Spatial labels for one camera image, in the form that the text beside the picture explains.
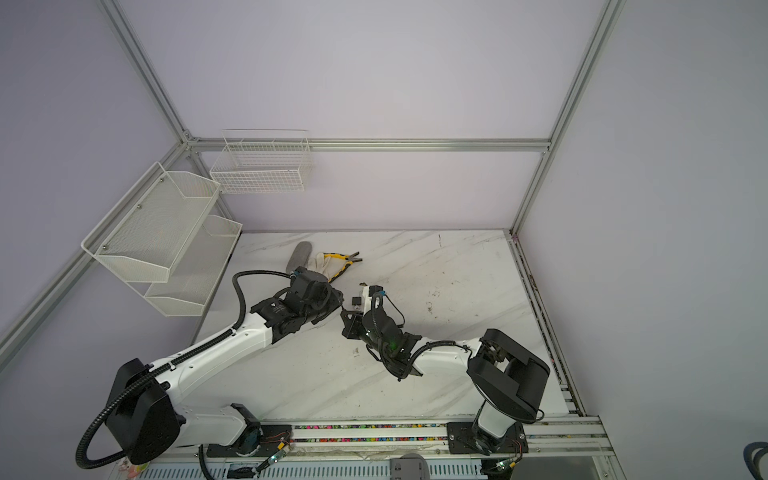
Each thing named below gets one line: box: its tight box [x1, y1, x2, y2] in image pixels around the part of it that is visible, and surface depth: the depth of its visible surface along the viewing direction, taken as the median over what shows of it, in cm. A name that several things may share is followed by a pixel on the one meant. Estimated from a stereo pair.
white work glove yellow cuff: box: [307, 252, 337, 281], surface depth 113 cm
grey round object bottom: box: [390, 453, 431, 480], surface depth 70 cm
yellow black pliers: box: [323, 251, 363, 283], surface depth 113 cm
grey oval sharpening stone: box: [286, 241, 313, 273], surface depth 112 cm
